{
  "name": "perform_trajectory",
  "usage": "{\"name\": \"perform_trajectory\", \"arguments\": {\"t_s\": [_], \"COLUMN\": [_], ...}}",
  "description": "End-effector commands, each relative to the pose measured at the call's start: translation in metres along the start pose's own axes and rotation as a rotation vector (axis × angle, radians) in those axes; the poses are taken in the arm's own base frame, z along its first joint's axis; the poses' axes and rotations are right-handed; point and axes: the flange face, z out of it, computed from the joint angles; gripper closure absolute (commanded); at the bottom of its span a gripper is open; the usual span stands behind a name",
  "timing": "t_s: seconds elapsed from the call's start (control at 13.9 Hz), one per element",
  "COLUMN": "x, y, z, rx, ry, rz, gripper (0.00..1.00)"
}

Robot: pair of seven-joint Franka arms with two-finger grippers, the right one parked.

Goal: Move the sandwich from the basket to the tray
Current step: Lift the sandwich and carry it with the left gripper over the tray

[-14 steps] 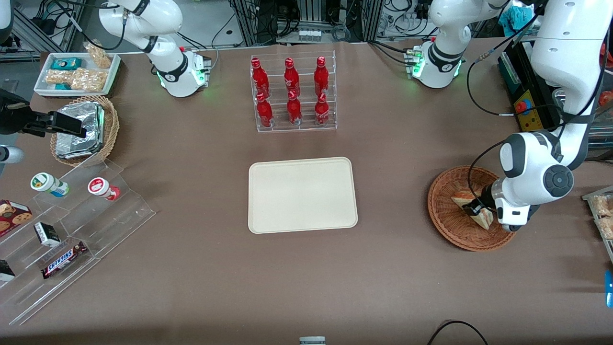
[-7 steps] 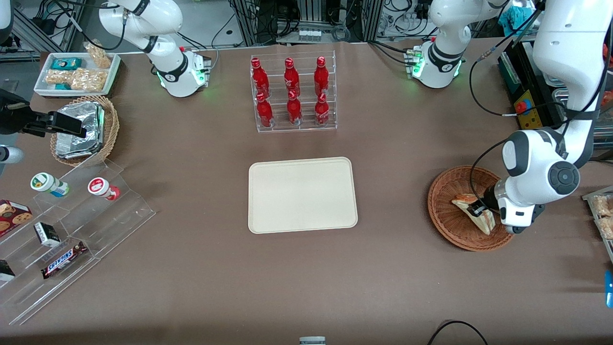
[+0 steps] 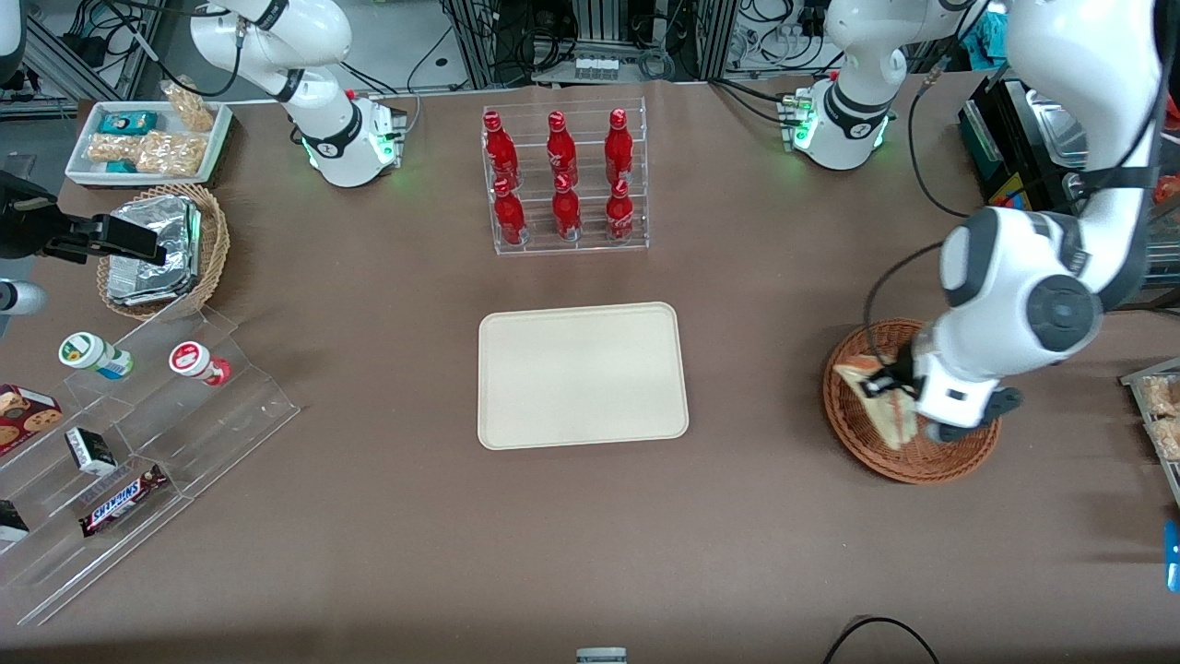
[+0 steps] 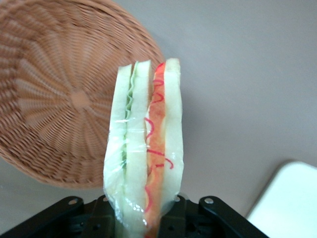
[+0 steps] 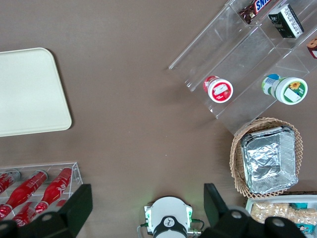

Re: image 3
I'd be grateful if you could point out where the clear acrylic bottle rack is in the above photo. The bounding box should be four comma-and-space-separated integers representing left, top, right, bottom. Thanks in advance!
481, 97, 650, 256

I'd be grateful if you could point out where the clear acrylic stepped stand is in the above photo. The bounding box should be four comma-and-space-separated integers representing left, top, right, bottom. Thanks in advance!
0, 304, 301, 628

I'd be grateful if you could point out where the teal cloth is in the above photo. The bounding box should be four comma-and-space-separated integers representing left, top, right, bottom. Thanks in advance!
975, 7, 1013, 58

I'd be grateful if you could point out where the Snickers chocolate bar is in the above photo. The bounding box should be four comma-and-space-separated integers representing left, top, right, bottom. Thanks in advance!
78, 463, 170, 539

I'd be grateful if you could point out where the light tan wicker basket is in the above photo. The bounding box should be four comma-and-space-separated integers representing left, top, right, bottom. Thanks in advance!
97, 183, 230, 322

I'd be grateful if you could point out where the cream plastic tray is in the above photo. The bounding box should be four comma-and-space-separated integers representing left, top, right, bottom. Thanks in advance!
478, 302, 690, 451

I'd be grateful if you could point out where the small black white box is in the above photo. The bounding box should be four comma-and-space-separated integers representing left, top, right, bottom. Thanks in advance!
65, 426, 118, 478

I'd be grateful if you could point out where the black yellow countertop appliance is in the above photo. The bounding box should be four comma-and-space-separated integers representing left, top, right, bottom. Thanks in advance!
959, 72, 1180, 310

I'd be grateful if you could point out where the white rectangular snack tray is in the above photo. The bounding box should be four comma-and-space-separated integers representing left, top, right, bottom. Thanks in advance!
65, 100, 234, 189

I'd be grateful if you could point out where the red lidded yogurt cup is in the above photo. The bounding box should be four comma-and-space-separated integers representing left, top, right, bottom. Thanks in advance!
169, 341, 232, 387

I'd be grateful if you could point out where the clear snack tray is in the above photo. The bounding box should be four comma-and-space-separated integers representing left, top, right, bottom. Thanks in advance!
1120, 358, 1180, 508

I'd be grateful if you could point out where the aluminium frame rack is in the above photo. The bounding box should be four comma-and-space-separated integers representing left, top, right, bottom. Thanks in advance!
442, 0, 738, 89

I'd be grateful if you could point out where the brown round wicker basket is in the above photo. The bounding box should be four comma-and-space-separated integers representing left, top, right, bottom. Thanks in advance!
823, 318, 1002, 485

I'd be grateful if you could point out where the aluminium foil container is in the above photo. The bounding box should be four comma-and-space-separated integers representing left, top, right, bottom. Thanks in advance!
106, 196, 203, 307

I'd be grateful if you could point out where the triangular sandwich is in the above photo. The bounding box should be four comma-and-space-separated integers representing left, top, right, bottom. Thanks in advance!
832, 353, 920, 451

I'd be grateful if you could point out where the green lidded yogurt cup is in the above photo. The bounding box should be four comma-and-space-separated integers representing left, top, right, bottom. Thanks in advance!
58, 332, 135, 381

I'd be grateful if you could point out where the red cola bottle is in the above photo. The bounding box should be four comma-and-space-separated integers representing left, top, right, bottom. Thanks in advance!
551, 173, 584, 243
546, 111, 580, 185
492, 177, 528, 246
606, 179, 636, 243
483, 111, 519, 185
605, 108, 635, 185

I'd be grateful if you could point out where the cookie box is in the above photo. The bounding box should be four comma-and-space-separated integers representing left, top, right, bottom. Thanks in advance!
0, 384, 65, 458

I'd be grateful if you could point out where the black floor cable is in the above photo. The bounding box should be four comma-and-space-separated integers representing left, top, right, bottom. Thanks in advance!
822, 615, 941, 664

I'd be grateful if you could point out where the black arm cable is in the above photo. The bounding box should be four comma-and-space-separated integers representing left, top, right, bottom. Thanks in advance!
862, 242, 946, 374

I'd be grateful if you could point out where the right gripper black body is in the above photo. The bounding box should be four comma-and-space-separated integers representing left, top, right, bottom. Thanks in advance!
0, 171, 95, 264

